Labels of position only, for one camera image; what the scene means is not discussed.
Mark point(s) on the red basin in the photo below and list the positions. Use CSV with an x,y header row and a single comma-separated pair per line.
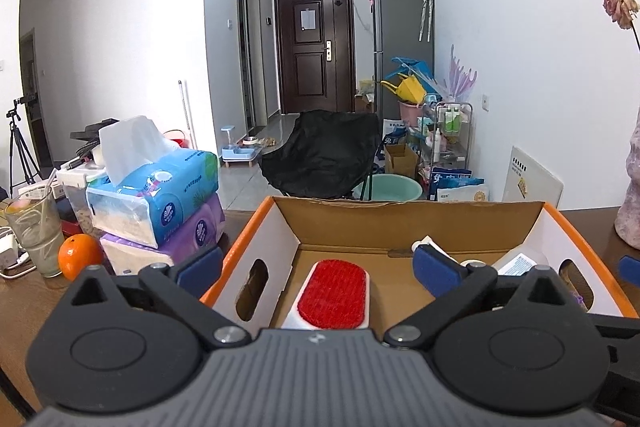
x,y
174,138

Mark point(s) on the yellow watering can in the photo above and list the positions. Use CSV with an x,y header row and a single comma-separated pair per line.
x,y
407,89

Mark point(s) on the glass cup with straw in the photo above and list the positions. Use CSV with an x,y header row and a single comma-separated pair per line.
x,y
37,232

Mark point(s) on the clear food container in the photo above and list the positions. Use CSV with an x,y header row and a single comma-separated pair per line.
x,y
75,187

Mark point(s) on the red cardboard box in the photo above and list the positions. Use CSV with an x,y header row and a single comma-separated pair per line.
x,y
400,222

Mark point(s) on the translucent plastic bottle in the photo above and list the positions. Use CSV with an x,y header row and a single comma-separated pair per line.
x,y
520,264

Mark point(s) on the white board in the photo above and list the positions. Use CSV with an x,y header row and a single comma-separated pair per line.
x,y
532,177

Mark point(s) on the white folded umbrella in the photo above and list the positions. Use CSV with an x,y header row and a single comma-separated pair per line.
x,y
426,7

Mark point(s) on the dark brown door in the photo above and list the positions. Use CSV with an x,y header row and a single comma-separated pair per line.
x,y
315,47

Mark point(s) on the white wall outlet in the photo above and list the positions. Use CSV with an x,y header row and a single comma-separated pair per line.
x,y
485,102

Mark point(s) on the blue pet feeder stand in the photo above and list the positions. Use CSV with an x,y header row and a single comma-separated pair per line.
x,y
239,151

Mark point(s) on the black camera tripod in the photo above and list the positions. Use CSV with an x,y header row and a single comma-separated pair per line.
x,y
17,142

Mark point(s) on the red and white lint brush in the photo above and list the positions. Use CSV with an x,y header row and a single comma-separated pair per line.
x,y
332,292

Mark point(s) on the textured pink vase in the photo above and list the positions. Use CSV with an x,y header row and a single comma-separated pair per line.
x,y
630,202

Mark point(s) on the grey refrigerator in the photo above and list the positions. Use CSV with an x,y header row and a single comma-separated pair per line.
x,y
400,32

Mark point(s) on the pink bucket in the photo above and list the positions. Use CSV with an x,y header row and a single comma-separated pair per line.
x,y
410,111

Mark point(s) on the white printed bag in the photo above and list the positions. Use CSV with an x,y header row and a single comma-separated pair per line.
x,y
465,193

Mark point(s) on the small white bottle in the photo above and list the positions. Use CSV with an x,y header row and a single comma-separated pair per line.
x,y
434,243

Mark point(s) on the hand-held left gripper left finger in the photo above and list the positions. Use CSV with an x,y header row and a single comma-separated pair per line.
x,y
200,266

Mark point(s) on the orange fruit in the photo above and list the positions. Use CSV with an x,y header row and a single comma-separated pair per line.
x,y
80,257

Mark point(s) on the blue and white bag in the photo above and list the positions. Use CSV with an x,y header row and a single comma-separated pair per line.
x,y
447,177

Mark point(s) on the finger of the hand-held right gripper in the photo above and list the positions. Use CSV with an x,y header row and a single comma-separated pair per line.
x,y
631,268
615,329

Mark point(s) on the small brown cardboard box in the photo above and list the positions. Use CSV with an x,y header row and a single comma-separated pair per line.
x,y
400,161

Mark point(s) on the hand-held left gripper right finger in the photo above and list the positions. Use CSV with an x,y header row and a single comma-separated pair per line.
x,y
434,269

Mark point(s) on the green plastic basin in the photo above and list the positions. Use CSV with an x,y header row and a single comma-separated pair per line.
x,y
395,188

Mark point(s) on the purple tissue pack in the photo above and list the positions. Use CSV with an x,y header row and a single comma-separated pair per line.
x,y
195,237

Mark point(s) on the blue tissue pack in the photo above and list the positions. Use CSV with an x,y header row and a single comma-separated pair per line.
x,y
155,192

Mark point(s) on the black folding chair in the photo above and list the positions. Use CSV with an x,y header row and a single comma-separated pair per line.
x,y
320,152

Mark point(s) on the black device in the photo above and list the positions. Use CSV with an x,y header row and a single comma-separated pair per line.
x,y
92,137

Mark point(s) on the metal storage rack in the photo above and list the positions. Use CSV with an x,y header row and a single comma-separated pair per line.
x,y
452,147

